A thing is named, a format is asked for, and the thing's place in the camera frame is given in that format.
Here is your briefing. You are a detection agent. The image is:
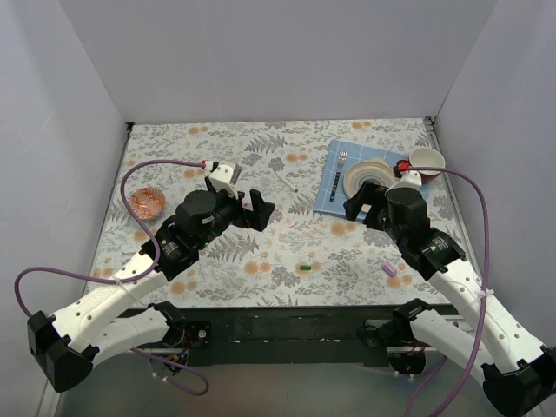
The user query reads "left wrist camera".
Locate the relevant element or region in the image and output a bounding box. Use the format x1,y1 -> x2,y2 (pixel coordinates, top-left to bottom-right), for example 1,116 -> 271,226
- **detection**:
205,160 -> 242,185

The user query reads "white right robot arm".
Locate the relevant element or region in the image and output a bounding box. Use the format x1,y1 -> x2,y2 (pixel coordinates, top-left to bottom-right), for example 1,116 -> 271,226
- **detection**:
343,182 -> 555,416

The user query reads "beige blue-ringed plate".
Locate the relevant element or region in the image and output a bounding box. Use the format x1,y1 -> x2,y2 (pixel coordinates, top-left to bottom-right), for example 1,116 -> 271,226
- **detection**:
343,158 -> 398,198

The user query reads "red patterned small bowl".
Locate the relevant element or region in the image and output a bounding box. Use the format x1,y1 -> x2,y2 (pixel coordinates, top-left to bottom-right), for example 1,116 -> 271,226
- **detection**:
129,187 -> 166,220

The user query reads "red white mug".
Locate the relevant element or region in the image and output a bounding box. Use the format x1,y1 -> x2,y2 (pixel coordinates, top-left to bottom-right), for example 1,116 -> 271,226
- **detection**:
396,148 -> 446,183

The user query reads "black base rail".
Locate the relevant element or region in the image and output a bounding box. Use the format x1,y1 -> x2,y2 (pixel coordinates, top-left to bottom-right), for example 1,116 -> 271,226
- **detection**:
129,306 -> 457,370

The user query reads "white green-tipped marker pen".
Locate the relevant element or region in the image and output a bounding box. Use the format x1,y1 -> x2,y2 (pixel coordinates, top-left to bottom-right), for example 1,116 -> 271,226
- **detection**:
275,172 -> 298,193

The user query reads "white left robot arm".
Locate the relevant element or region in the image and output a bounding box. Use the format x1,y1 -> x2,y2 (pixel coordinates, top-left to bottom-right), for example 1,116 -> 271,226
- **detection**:
27,185 -> 275,393

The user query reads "silver fork black handle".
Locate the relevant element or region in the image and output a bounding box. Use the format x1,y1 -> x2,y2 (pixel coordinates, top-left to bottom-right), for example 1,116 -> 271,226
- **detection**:
329,149 -> 348,202

